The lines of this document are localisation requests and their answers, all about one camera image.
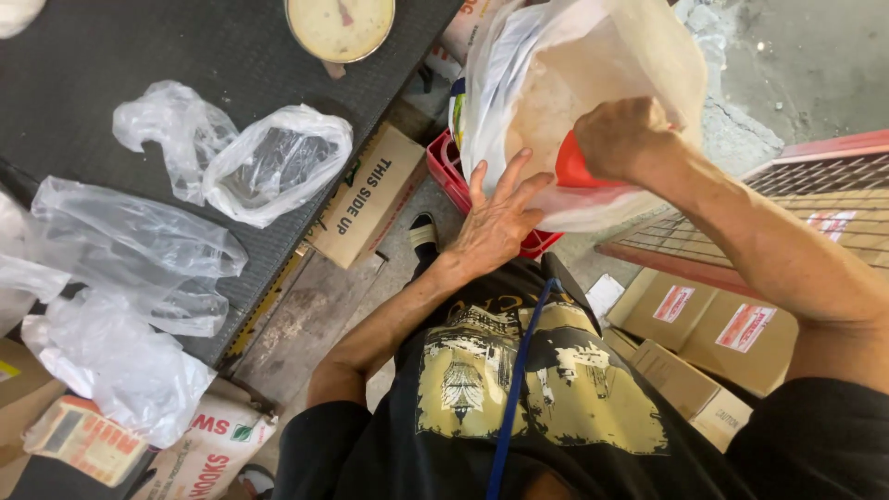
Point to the person's left hand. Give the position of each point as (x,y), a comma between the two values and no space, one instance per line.
(490,236)

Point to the person's right hand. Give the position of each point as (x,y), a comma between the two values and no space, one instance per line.
(628,139)

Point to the person's right fingers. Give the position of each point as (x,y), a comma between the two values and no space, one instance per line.
(592,142)

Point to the red plastic scoop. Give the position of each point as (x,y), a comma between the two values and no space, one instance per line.
(569,166)

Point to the large translucent white plastic bag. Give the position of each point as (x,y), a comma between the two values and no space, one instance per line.
(555,76)

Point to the red plastic crate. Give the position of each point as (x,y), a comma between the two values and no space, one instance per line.
(448,170)

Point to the white paper sheet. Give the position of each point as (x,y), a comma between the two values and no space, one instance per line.
(603,295)

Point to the stack of printed sacks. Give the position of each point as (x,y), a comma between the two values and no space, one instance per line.
(465,28)

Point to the red labelled cardboard box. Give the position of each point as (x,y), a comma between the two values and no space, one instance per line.
(746,340)
(660,309)

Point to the black white sandal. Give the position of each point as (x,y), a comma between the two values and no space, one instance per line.
(422,236)

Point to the brown printed cardboard box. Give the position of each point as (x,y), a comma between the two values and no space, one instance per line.
(368,198)

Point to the plain printed cardboard box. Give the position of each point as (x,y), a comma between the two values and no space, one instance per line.
(687,389)

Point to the round dial weighing scale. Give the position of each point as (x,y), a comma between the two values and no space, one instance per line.
(340,24)

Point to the open clear plastic bag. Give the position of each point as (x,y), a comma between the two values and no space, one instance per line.
(278,163)

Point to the black printed t-shirt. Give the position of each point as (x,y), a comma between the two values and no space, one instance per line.
(625,458)

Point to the small crumpled clear plastic bag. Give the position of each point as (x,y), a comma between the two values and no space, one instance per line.
(173,132)

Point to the large crumpled clear plastic bag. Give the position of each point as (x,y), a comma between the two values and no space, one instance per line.
(139,243)

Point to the white printed sack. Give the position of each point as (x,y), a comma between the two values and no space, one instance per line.
(215,448)

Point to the crumpled whitish plastic bag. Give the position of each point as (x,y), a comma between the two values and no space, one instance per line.
(125,361)

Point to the orange printed packet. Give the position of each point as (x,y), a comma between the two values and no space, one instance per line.
(87,441)

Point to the plain brown cardboard box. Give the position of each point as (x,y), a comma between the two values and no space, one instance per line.
(21,389)

